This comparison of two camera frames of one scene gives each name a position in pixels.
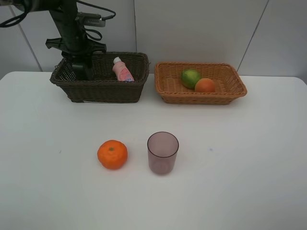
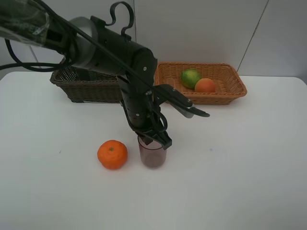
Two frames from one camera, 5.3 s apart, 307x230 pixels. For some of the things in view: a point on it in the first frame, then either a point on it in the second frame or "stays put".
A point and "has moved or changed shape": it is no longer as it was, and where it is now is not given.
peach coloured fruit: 205,85 stays put
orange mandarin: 112,154 stays put
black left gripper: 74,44 to 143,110
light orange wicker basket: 229,85 stays put
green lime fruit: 189,77 stays put
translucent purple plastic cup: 162,147 has moved or changed shape
